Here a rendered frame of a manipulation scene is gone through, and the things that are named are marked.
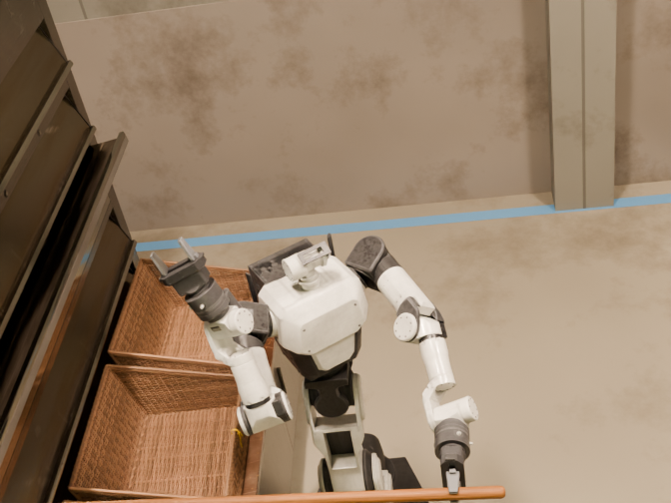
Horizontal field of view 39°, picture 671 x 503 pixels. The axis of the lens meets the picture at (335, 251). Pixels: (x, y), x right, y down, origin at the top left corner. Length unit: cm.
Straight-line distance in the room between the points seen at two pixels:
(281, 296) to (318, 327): 13
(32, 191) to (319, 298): 104
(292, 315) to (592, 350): 207
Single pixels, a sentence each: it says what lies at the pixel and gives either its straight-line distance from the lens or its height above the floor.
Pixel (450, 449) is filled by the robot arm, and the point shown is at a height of 123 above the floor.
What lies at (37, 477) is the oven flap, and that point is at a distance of 300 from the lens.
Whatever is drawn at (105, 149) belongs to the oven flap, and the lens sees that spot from 358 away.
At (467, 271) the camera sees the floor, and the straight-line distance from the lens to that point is 484.
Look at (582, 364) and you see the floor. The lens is 433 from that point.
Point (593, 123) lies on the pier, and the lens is 495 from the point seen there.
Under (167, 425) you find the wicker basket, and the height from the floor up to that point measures 59.
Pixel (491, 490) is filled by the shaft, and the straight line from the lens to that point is 234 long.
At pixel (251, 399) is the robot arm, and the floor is 135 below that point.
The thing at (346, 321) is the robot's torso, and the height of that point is 129.
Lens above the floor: 303
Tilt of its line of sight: 36 degrees down
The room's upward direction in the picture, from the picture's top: 12 degrees counter-clockwise
